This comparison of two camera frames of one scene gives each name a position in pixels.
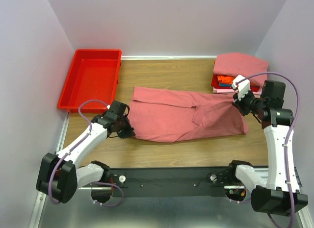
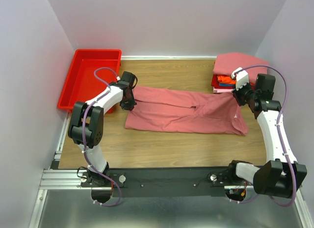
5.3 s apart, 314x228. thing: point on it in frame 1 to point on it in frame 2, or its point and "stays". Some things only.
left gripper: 129,132 to 130,106
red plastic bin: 93,75 stays
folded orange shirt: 227,80 stays
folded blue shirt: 224,85 stays
